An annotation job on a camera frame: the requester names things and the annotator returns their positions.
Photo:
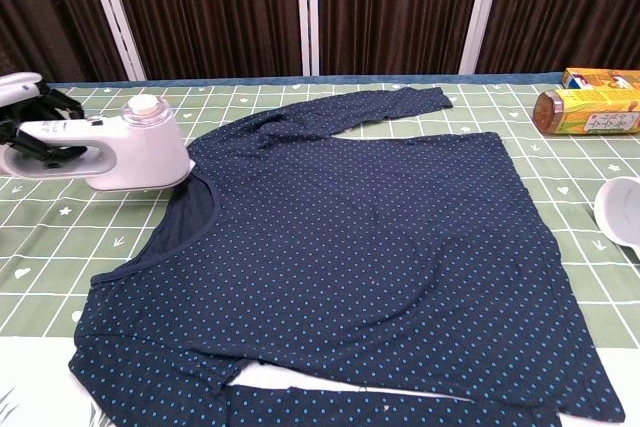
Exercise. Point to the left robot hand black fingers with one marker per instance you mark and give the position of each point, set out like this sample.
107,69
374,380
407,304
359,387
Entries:
55,104

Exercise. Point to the white handheld garment steamer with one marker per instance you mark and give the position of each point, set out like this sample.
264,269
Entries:
145,157

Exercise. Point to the dark blue dotted shirt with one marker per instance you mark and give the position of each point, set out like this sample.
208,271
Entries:
350,247

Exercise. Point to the dark brown divider panel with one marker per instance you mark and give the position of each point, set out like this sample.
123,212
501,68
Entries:
210,12
570,7
395,12
40,12

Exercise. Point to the green grid tablecloth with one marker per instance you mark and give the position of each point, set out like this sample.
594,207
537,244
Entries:
550,172

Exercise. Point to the tea bottle yellow label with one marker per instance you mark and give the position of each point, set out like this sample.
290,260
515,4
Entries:
585,114

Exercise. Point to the orange snack box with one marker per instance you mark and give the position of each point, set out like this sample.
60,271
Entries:
600,78

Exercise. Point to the light blue plastic mug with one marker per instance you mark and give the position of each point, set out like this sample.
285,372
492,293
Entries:
617,212

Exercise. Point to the white divider frame post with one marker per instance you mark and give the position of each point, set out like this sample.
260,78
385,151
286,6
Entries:
112,12
482,7
307,12

